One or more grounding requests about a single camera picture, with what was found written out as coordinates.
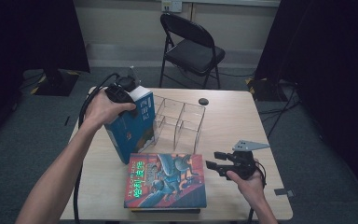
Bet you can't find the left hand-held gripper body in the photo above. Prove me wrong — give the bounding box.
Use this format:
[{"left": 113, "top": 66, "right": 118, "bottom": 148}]
[{"left": 104, "top": 65, "right": 142, "bottom": 105}]

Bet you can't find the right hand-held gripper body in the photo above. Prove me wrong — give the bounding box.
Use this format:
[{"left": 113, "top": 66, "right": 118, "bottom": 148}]
[{"left": 225, "top": 139, "right": 271, "bottom": 181}]

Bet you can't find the thick blue book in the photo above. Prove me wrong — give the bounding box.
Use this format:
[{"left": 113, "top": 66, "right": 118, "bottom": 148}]
[{"left": 104, "top": 85, "right": 157, "bottom": 165}]

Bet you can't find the clear acrylic book rack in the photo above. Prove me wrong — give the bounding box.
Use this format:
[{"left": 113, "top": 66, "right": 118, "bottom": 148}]
[{"left": 151, "top": 94, "right": 207, "bottom": 154}]

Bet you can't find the red and blue illustrated book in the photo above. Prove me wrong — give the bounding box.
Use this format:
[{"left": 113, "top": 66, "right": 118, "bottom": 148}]
[{"left": 123, "top": 152, "right": 208, "bottom": 209}]

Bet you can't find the person's right hand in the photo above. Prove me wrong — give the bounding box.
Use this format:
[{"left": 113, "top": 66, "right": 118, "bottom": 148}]
[{"left": 226, "top": 169, "right": 267, "bottom": 203}]

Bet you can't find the person's left hand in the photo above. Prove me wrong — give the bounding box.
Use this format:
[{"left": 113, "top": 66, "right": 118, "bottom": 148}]
[{"left": 83, "top": 90, "right": 137, "bottom": 130}]

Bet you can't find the grey tape strip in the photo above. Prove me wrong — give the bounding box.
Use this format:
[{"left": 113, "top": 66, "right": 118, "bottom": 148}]
[{"left": 273, "top": 188, "right": 296, "bottom": 198}]

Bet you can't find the black stand base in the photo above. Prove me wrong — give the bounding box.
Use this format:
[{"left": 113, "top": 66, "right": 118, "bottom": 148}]
[
  {"left": 29, "top": 68, "right": 80, "bottom": 97},
  {"left": 245, "top": 77, "right": 288, "bottom": 102}
]

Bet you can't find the black folding chair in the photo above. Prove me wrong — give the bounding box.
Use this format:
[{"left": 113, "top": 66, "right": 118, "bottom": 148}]
[{"left": 158, "top": 12, "right": 227, "bottom": 91}]

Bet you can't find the black curtain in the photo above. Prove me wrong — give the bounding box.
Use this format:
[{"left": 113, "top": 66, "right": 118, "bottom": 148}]
[
  {"left": 0, "top": 0, "right": 91, "bottom": 147},
  {"left": 255, "top": 0, "right": 358, "bottom": 194}
]

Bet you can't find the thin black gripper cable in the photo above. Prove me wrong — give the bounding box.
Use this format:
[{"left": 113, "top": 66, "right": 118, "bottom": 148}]
[{"left": 247, "top": 160, "right": 269, "bottom": 224}]

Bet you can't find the black floor cable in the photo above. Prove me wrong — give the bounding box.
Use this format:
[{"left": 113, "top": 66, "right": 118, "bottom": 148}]
[{"left": 257, "top": 83, "right": 302, "bottom": 141}]

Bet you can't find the thick black gripper cable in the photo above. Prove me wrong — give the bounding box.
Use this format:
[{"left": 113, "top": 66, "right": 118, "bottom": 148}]
[{"left": 73, "top": 73, "right": 120, "bottom": 224}]

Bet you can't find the white wall socket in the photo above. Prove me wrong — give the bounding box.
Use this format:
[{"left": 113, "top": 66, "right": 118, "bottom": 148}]
[{"left": 160, "top": 0, "right": 184, "bottom": 13}]

